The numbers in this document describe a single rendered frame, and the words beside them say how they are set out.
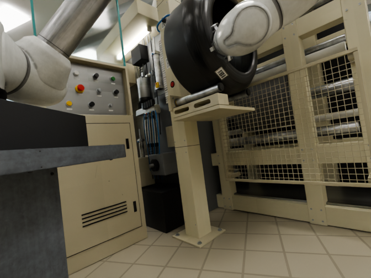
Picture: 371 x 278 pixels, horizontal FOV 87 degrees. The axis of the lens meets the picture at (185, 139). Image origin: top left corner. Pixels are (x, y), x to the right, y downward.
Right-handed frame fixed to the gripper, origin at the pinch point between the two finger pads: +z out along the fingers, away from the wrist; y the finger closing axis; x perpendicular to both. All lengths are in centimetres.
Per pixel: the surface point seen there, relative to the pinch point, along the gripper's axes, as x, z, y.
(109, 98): -69, 58, -6
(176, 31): -8.7, 26.1, -15.8
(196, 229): -54, 16, 93
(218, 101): -6.4, 11.9, 22.7
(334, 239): 16, -5, 119
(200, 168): -34, 36, 64
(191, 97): -17.3, 29.5, 17.2
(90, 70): -69, 58, -27
